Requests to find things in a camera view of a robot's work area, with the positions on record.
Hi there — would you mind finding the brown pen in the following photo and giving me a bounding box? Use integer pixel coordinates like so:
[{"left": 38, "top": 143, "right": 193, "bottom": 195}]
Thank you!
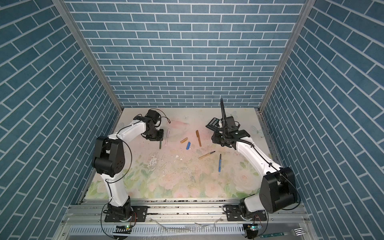
[{"left": 196, "top": 130, "right": 202, "bottom": 147}]

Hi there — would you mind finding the blue pen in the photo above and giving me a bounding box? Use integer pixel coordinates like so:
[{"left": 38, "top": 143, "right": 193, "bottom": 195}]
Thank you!
[{"left": 218, "top": 154, "right": 222, "bottom": 173}]

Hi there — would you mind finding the pink pen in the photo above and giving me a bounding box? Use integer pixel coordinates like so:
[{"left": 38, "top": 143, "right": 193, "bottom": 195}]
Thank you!
[{"left": 165, "top": 129, "right": 171, "bottom": 146}]

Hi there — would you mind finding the metal fork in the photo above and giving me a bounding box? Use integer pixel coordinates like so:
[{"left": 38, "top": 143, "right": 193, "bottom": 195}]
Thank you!
[{"left": 259, "top": 228, "right": 307, "bottom": 239}]

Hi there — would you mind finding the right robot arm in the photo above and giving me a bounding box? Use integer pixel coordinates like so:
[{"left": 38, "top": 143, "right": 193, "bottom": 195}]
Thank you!
[{"left": 212, "top": 129, "right": 301, "bottom": 220}]

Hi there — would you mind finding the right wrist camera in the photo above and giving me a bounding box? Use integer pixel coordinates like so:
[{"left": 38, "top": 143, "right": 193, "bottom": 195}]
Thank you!
[{"left": 223, "top": 116, "right": 237, "bottom": 129}]

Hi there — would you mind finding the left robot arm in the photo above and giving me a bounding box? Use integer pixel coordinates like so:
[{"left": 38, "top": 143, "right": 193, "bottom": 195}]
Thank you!
[{"left": 92, "top": 109, "right": 164, "bottom": 223}]

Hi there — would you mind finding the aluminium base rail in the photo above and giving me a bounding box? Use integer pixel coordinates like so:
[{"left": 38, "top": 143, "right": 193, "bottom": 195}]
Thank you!
[{"left": 54, "top": 200, "right": 316, "bottom": 240}]

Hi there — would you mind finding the black calculator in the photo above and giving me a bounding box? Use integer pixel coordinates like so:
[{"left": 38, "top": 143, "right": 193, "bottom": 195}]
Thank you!
[{"left": 206, "top": 118, "right": 221, "bottom": 132}]

